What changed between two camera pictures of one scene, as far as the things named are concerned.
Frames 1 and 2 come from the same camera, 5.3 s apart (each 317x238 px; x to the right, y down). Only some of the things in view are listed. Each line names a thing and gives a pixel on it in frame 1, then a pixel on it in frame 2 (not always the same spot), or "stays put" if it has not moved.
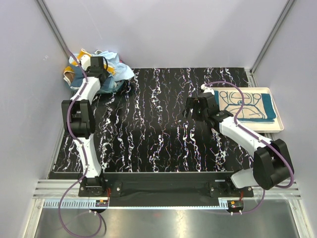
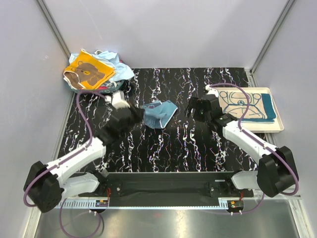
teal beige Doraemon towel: [258, 107] stays put
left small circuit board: [101, 203] stays put
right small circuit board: [236, 204] stays put
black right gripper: [191, 103] stays put
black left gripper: [106, 75] → [139, 114]
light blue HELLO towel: [106, 85] → [158, 114]
